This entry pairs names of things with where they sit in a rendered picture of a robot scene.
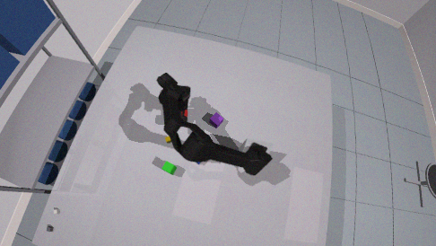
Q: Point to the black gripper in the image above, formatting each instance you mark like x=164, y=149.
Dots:
x=183, y=106

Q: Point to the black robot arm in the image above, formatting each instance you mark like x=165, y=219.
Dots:
x=199, y=147

